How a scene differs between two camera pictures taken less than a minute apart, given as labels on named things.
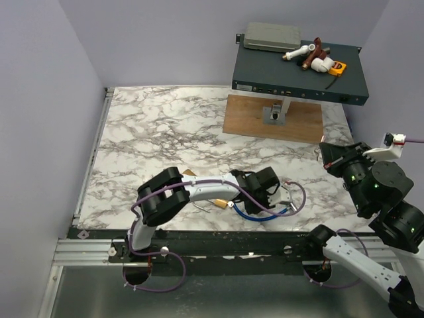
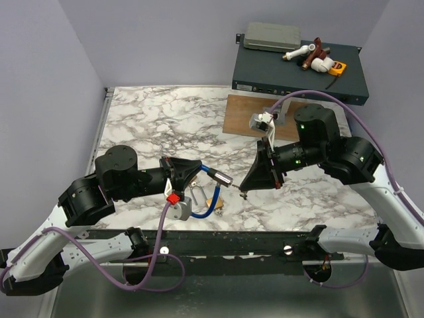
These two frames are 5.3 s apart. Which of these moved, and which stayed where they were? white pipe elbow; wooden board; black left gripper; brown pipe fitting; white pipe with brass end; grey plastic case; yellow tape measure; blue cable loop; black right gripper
Moved: black left gripper; blue cable loop; black right gripper
Stayed: white pipe with brass end; brown pipe fitting; wooden board; grey plastic case; white pipe elbow; yellow tape measure
